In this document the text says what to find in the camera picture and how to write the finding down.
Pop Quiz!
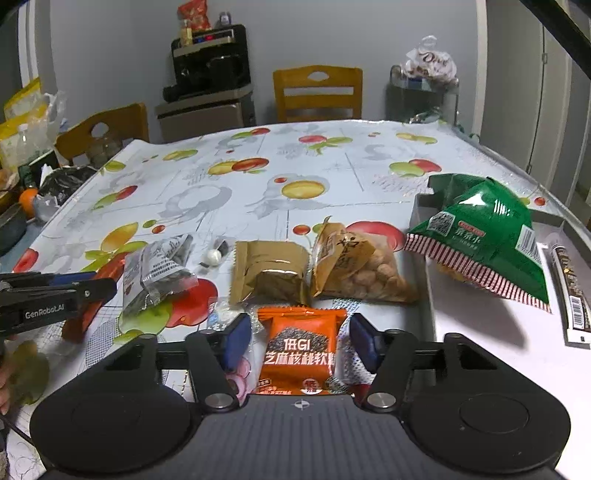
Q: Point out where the orange snack packet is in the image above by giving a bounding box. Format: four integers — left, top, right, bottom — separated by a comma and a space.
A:
256, 305, 348, 397

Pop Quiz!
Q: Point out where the yellow snack bag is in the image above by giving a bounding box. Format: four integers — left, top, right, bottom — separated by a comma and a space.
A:
4, 78, 43, 121
0, 108, 56, 169

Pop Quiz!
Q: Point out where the black plastic bag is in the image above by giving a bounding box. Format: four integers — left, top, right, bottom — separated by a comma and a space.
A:
39, 165, 98, 208

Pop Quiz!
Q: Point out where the wooden chair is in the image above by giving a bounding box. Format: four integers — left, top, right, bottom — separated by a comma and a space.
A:
54, 102, 151, 166
272, 67, 364, 124

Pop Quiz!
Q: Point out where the tan bag of round nuts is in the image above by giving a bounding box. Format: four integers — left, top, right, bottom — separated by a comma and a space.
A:
310, 216, 419, 304

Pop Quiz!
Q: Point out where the black white bar packet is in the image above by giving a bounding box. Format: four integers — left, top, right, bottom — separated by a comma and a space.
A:
540, 244, 591, 348

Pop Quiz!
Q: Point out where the glass jar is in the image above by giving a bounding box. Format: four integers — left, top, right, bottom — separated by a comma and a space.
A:
88, 134, 123, 164

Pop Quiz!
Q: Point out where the green striped snack bag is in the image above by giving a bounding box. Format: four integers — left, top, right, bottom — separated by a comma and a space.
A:
404, 173, 552, 315

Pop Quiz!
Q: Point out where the black coffee machine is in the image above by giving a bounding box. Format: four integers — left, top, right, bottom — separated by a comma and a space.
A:
163, 25, 252, 103

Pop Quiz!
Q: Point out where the white tray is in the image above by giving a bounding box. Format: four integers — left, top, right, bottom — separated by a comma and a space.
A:
406, 191, 591, 480

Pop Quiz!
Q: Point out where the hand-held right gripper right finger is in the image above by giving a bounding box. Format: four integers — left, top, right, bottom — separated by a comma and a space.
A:
348, 314, 506, 414

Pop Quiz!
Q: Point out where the fruit print tablecloth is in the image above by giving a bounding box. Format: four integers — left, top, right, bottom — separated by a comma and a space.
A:
0, 120, 583, 480

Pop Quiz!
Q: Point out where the dark round pan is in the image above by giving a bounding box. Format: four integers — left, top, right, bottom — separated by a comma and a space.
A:
0, 203, 28, 257

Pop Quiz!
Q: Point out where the black cable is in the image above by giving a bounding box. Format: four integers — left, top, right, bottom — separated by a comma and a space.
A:
0, 411, 40, 455

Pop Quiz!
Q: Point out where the plastic bag of chocolates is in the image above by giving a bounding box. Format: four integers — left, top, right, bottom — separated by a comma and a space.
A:
404, 34, 459, 86

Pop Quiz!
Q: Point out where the silver black snack packet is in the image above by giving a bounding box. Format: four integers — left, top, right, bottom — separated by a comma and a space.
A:
121, 234, 199, 319

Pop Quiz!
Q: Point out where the grey cabinet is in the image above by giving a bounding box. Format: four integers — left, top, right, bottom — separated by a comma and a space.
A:
154, 90, 257, 144

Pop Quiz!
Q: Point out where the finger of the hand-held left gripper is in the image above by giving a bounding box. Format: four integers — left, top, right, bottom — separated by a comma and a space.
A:
45, 271, 99, 287
69, 278, 118, 309

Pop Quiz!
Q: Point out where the red snack bag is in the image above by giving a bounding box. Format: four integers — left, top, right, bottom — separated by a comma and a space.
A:
178, 0, 212, 33

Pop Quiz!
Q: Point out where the orange fruit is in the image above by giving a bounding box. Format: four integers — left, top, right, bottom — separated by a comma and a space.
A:
18, 188, 38, 217

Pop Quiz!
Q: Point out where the small white candy wrapper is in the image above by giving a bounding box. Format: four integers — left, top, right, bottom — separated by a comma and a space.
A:
198, 237, 232, 273

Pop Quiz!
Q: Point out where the clear plastic bottle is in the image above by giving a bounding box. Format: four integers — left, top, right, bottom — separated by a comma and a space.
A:
16, 122, 37, 167

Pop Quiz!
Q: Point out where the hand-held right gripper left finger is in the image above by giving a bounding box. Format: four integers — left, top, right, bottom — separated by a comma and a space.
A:
90, 314, 254, 412

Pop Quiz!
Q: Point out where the gold brown snack packet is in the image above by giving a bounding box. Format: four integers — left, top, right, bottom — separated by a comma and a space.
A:
229, 240, 311, 306

